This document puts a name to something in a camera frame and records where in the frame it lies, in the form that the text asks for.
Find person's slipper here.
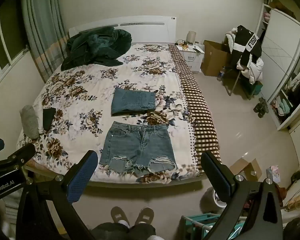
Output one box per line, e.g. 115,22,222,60
135,207,155,227
111,206,130,227

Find chair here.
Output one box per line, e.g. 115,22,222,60
222,62,263,99

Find white framed window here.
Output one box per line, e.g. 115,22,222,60
0,5,31,82

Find brown checkered sheet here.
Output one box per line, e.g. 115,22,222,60
168,44,222,161

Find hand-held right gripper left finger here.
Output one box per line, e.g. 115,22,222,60
16,150,98,240

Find teal rack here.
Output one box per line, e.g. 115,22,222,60
180,212,243,240

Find person's leg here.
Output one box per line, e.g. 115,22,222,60
130,224,157,240
90,221,130,240

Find pink tissue packet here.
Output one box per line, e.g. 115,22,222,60
266,165,280,184

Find white folded cloth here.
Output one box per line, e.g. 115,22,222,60
32,104,49,134

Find plastic water bottle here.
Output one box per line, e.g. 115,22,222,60
217,66,227,82

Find green striped curtain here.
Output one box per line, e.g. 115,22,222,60
20,0,71,83

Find grey rolled cloth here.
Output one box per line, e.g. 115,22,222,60
19,105,40,140

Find white nightstand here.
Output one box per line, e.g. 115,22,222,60
176,42,205,74

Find black and white jacket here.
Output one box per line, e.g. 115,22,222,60
231,25,263,70

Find white wardrobe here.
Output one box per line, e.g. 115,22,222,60
255,0,300,131

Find white puffy jacket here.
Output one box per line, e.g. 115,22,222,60
236,57,264,84

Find dark green blanket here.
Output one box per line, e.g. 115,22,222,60
61,26,132,72

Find floral bedsheet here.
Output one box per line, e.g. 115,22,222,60
17,43,201,184

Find teal box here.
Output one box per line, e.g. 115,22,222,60
252,81,264,94

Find white bed with headboard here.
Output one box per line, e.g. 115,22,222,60
16,16,222,187

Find person's right slipper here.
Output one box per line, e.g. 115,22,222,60
135,207,155,227

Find large cardboard box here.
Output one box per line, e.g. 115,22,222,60
200,40,234,77

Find white round appliance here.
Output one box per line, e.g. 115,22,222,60
212,187,227,209

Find person's right leg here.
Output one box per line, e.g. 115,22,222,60
130,224,157,240

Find black folded cloth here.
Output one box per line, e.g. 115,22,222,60
42,107,57,131

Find white table lamp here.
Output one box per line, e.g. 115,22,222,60
187,31,197,46

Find folded blue denim pants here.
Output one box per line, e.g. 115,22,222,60
111,87,157,117

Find frayed denim shorts pants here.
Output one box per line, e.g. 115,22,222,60
100,121,178,178

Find person's left leg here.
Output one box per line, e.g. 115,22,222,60
90,221,130,240

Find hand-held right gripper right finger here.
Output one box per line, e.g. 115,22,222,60
201,151,285,240

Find dark green slipper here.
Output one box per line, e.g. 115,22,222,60
255,102,264,118
259,97,270,114

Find small open cardboard box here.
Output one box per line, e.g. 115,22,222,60
229,158,263,183

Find person's left slipper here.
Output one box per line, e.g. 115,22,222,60
111,206,130,227

